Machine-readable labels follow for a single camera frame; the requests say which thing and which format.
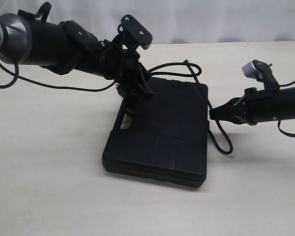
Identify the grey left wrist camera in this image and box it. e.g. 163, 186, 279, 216
118, 14, 153, 50

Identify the white backdrop curtain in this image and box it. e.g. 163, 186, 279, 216
0, 0, 295, 46

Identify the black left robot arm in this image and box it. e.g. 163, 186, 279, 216
0, 2, 153, 100

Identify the black plastic carry case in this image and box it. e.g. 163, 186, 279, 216
102, 78, 209, 188

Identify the black cord with frayed knot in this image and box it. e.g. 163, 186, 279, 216
115, 59, 234, 155

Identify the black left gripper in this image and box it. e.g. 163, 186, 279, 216
100, 34, 154, 117

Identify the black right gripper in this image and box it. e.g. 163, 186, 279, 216
209, 88, 257, 125

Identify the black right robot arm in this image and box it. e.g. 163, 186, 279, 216
209, 87, 295, 126

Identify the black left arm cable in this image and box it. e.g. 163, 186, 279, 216
0, 56, 116, 93

